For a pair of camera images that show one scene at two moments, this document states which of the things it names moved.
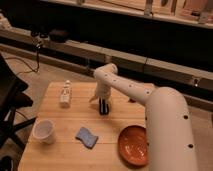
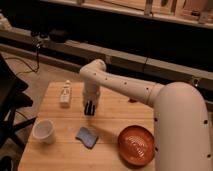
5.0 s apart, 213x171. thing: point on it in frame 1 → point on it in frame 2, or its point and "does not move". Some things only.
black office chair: (11, 98) does not move
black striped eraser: (103, 107) → (89, 108)
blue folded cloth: (88, 139) does not move
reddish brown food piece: (132, 100) does not move
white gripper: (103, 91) → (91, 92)
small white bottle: (65, 96) does not move
